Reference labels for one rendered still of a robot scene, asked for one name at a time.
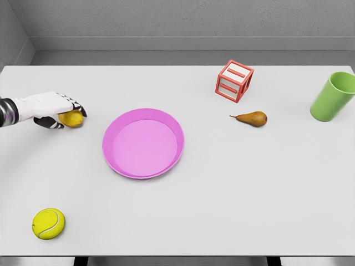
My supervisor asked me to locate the pink round plate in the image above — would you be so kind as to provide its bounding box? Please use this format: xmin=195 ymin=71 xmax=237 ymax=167
xmin=102 ymin=108 xmax=185 ymax=180

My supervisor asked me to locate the brown pear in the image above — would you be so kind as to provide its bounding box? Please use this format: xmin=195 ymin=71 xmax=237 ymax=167
xmin=229 ymin=111 xmax=268 ymax=128

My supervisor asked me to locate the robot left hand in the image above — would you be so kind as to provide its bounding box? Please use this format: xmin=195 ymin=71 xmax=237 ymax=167
xmin=27 ymin=91 xmax=88 ymax=130

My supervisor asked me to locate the red and white cube block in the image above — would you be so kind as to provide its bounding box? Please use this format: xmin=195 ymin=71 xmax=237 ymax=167
xmin=215 ymin=59 xmax=255 ymax=104

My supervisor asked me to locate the green cup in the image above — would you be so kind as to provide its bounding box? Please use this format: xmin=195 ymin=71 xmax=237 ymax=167
xmin=310 ymin=71 xmax=355 ymax=122

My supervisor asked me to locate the yellow tennis ball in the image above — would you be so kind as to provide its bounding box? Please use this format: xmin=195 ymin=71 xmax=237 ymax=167
xmin=32 ymin=208 xmax=66 ymax=241

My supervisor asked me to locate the yellow lemon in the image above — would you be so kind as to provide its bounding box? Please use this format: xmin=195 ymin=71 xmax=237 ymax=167
xmin=58 ymin=110 xmax=85 ymax=129

